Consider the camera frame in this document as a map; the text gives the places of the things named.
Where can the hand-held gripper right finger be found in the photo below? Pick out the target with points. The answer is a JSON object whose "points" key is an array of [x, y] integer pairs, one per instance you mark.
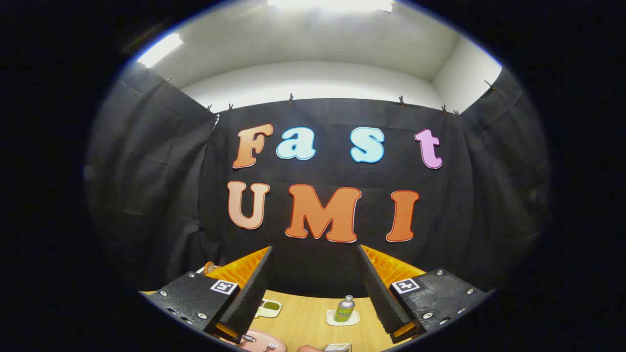
{"points": [[384, 303]]}

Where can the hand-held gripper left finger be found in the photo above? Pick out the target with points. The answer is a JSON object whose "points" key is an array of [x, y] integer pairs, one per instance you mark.
{"points": [[252, 298]]}

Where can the white divided bean dish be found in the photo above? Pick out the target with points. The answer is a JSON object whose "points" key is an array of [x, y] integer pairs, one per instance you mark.
{"points": [[270, 308]]}

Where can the square white coaster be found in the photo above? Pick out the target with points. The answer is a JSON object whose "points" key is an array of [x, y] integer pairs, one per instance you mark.
{"points": [[354, 320]]}

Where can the green soda bottle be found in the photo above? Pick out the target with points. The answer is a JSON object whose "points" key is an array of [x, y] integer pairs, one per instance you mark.
{"points": [[345, 310]]}

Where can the round pink plate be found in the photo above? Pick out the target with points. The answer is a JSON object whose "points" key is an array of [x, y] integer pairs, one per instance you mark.
{"points": [[261, 340]]}

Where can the toasted bread slice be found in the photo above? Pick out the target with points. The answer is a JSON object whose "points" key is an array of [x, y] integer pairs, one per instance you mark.
{"points": [[209, 267]]}

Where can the white toaster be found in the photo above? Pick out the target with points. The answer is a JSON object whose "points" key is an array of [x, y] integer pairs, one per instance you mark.
{"points": [[200, 270]]}

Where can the row of small cloth clips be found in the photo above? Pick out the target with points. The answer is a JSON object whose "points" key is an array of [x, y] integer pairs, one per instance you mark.
{"points": [[290, 98]]}

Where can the slanted ceiling light strip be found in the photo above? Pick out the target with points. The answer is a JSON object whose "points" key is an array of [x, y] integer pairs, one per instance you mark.
{"points": [[159, 50]]}

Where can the wide ceiling light panel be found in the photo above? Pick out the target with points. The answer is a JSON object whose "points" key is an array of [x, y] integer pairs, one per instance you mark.
{"points": [[332, 4]]}

